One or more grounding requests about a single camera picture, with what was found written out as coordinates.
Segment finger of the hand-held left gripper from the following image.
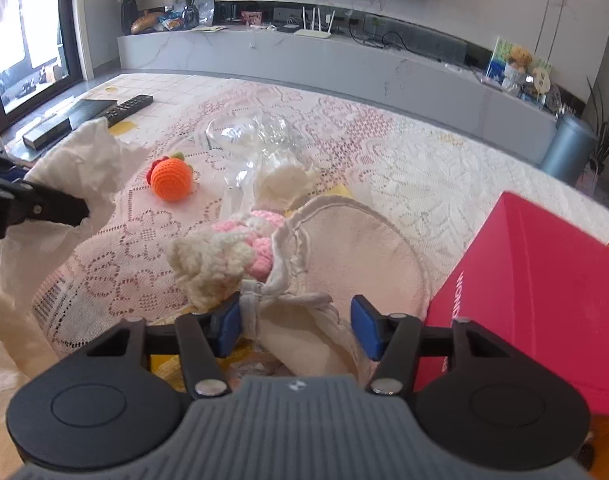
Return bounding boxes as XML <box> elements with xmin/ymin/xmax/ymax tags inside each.
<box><xmin>0</xmin><ymin>145</ymin><xmax>26</xmax><ymax>182</ymax></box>
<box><xmin>0</xmin><ymin>180</ymin><xmax>90</xmax><ymax>239</ymax></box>

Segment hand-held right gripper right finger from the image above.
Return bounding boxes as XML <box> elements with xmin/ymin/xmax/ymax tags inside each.
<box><xmin>351</xmin><ymin>296</ymin><xmax>526</xmax><ymax>396</ymax></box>

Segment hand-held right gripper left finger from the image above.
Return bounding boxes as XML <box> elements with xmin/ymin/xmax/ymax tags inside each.
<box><xmin>87</xmin><ymin>292</ymin><xmax>244</xmax><ymax>400</ymax></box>

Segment white crinkled cloth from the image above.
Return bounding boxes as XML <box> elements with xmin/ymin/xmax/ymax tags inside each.
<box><xmin>0</xmin><ymin>117</ymin><xmax>148</xmax><ymax>311</ymax></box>

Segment pink and cream crochet toy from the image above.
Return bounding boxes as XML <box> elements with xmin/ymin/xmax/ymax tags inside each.
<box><xmin>167</xmin><ymin>209</ymin><xmax>288</xmax><ymax>311</ymax></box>

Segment red cardboard box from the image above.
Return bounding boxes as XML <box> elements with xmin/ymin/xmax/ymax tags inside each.
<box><xmin>415</xmin><ymin>191</ymin><xmax>609</xmax><ymax>416</ymax></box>

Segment black rectangular box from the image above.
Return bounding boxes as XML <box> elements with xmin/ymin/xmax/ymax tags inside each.
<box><xmin>22</xmin><ymin>99</ymin><xmax>120</xmax><ymax>150</ymax></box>

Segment orange crochet fruit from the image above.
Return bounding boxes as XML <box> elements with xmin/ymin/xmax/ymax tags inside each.
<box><xmin>147</xmin><ymin>152</ymin><xmax>194</xmax><ymax>202</ymax></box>

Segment black remote control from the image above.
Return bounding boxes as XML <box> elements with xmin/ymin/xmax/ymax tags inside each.
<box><xmin>106</xmin><ymin>94</ymin><xmax>154</xmax><ymax>128</ymax></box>

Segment white lace tablecloth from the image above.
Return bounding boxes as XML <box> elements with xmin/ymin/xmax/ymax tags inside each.
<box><xmin>32</xmin><ymin>72</ymin><xmax>609</xmax><ymax>361</ymax></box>

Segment clear plastic bag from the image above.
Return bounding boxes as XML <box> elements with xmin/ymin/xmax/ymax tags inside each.
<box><xmin>206</xmin><ymin>111</ymin><xmax>308</xmax><ymax>201</ymax></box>

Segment dark vase with dried flowers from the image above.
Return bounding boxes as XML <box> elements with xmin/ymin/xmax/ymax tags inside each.
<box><xmin>109</xmin><ymin>0</ymin><xmax>148</xmax><ymax>36</ymax></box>

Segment golden ornament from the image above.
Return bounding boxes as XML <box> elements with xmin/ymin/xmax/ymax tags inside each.
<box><xmin>130</xmin><ymin>11</ymin><xmax>166</xmax><ymax>35</ymax></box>

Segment marble television cabinet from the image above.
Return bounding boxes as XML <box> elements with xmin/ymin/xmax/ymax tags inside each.
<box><xmin>117</xmin><ymin>27</ymin><xmax>558</xmax><ymax>166</ymax></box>

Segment grey-blue trash can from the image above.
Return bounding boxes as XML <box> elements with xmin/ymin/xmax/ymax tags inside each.
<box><xmin>539</xmin><ymin>112</ymin><xmax>598</xmax><ymax>186</ymax></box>

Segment teddy bear gift set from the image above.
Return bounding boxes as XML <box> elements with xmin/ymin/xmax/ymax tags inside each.
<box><xmin>486</xmin><ymin>37</ymin><xmax>554</xmax><ymax>97</ymax></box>

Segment teddy bear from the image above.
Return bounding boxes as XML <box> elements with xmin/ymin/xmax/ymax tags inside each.
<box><xmin>503</xmin><ymin>46</ymin><xmax>534</xmax><ymax>95</ymax></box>

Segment white router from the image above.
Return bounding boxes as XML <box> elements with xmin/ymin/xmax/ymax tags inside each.
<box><xmin>293</xmin><ymin>5</ymin><xmax>336</xmax><ymax>37</ymax></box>

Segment tall green potted plant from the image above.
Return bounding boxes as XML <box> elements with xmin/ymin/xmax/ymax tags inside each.
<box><xmin>579</xmin><ymin>77</ymin><xmax>609</xmax><ymax>198</ymax></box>

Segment black cables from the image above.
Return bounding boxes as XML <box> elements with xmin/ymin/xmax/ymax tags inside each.
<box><xmin>349</xmin><ymin>14</ymin><xmax>413</xmax><ymax>52</ymax></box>

